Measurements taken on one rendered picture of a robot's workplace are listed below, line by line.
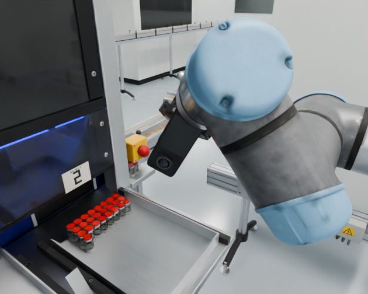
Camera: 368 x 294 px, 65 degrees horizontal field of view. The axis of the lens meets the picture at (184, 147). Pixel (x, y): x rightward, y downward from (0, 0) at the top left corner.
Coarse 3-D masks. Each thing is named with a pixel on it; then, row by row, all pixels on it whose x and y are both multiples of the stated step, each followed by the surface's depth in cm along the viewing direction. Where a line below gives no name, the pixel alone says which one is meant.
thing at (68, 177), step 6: (78, 168) 78; (84, 168) 80; (66, 174) 75; (72, 174) 77; (78, 174) 79; (84, 174) 81; (90, 174) 82; (66, 180) 76; (72, 180) 78; (78, 180) 79; (84, 180) 81; (66, 186) 76; (72, 186) 78; (78, 186) 80; (66, 192) 77
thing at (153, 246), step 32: (128, 192) 90; (128, 224) 82; (160, 224) 82; (192, 224) 79; (96, 256) 72; (128, 256) 72; (160, 256) 72; (192, 256) 72; (128, 288) 64; (160, 288) 64
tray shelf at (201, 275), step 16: (96, 192) 96; (112, 192) 96; (80, 208) 89; (48, 224) 82; (64, 224) 82; (208, 224) 82; (16, 240) 77; (32, 240) 77; (48, 240) 77; (64, 240) 77; (16, 256) 72; (32, 256) 72; (208, 256) 72; (48, 272) 68; (64, 272) 68; (208, 272) 68; (64, 288) 64; (192, 288) 64
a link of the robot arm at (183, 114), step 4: (180, 72) 31; (176, 76) 32; (180, 76) 31; (176, 92) 34; (176, 96) 33; (176, 100) 34; (180, 104) 31; (180, 108) 32; (180, 112) 33; (184, 112) 31; (184, 116) 33; (188, 116) 31; (188, 120) 33; (192, 120) 31; (192, 124) 33; (196, 124) 32; (200, 128) 34; (204, 128) 33
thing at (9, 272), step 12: (0, 252) 72; (0, 264) 70; (12, 264) 69; (0, 276) 67; (12, 276) 67; (24, 276) 67; (36, 276) 63; (0, 288) 64; (12, 288) 64; (24, 288) 64; (36, 288) 64; (48, 288) 60
